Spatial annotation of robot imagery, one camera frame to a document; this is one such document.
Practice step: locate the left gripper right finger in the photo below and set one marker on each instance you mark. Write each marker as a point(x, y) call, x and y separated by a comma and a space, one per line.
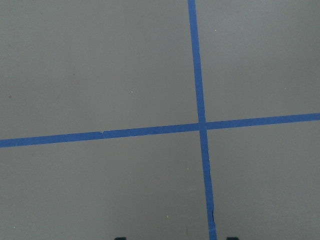
point(232, 238)

